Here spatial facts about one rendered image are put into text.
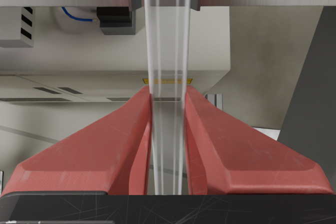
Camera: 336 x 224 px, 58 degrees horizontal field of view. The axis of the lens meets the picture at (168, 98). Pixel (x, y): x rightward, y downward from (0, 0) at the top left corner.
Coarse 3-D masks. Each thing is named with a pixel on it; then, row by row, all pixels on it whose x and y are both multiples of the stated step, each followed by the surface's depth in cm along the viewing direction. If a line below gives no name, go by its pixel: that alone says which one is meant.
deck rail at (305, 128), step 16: (320, 16) 16; (320, 32) 16; (320, 48) 16; (304, 64) 18; (320, 64) 16; (304, 80) 18; (320, 80) 16; (304, 96) 18; (320, 96) 16; (288, 112) 20; (304, 112) 18; (320, 112) 16; (288, 128) 20; (304, 128) 18; (320, 128) 16; (288, 144) 20; (304, 144) 18; (320, 144) 16; (320, 160) 16
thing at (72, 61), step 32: (64, 32) 48; (96, 32) 48; (192, 32) 48; (224, 32) 48; (0, 64) 48; (32, 64) 48; (64, 64) 48; (96, 64) 48; (128, 64) 48; (192, 64) 48; (224, 64) 48; (0, 96) 83; (32, 96) 83; (64, 96) 83; (96, 96) 84; (128, 96) 84
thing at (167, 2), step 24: (144, 0) 9; (168, 0) 9; (168, 24) 9; (168, 48) 10; (168, 72) 11; (168, 96) 11; (168, 120) 12; (168, 144) 13; (168, 168) 14; (168, 192) 16
